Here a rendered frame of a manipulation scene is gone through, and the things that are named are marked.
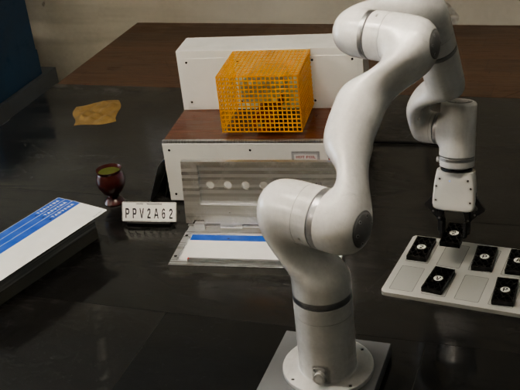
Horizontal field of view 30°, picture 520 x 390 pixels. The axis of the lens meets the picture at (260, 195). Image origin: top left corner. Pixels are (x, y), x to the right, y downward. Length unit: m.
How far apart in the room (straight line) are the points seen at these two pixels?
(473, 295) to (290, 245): 0.58
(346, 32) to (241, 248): 0.78
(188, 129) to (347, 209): 1.10
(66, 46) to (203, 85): 1.95
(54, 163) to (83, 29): 1.57
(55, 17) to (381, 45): 3.00
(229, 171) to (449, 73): 0.69
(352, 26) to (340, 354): 0.65
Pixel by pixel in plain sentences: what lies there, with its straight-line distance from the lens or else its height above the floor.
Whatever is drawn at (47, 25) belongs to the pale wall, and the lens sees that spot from 4.78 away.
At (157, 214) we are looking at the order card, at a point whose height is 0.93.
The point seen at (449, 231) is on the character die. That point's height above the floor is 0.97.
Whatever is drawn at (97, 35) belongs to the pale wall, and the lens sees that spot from 4.66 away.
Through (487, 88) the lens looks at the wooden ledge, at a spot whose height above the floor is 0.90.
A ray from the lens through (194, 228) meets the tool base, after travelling 2.63.
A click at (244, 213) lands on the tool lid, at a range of 2.57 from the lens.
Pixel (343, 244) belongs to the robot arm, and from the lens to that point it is 1.78.
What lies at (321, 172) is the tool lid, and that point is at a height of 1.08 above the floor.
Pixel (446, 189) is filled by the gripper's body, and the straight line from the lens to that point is 2.35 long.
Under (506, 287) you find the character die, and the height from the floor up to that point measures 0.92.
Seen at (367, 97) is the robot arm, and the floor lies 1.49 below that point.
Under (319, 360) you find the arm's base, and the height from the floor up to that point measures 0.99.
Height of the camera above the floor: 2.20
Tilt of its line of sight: 28 degrees down
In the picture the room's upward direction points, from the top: 7 degrees counter-clockwise
